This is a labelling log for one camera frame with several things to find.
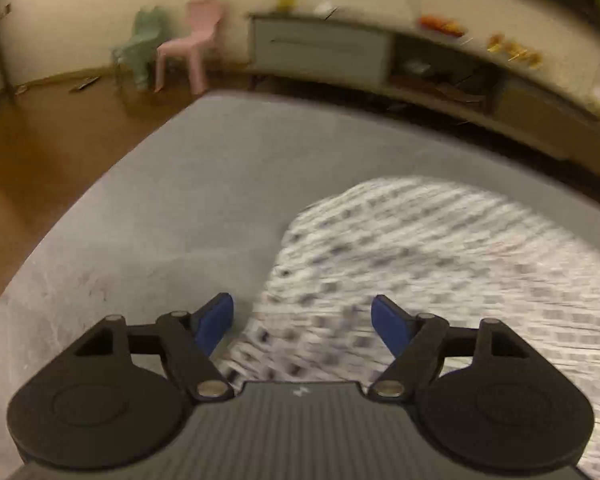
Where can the green plastic chair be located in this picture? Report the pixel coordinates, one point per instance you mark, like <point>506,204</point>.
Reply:
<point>145,35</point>

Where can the pink plastic chair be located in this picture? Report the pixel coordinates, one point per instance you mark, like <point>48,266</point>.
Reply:
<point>197,35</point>

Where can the orange items on cabinet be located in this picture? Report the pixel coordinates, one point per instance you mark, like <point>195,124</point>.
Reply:
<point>441,25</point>

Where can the small white item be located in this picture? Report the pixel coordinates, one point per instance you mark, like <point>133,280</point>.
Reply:
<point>325,6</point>

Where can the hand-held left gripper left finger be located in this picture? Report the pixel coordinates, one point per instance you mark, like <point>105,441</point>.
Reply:
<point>215,322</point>

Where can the long low cabinet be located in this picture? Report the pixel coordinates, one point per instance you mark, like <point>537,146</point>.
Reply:
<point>320,50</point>

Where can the yellow green item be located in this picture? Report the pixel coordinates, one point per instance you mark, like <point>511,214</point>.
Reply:
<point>599,100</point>

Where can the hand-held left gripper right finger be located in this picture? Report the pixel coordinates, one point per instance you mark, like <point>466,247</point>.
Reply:
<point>392,325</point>

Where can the yellow orange jars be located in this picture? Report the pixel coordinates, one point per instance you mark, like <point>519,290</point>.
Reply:
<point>512,50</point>

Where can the white patterned garment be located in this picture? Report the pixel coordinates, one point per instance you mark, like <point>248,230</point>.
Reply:
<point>430,260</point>

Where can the dark flat item on floor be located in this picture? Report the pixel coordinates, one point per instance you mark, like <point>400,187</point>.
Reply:
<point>84,84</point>

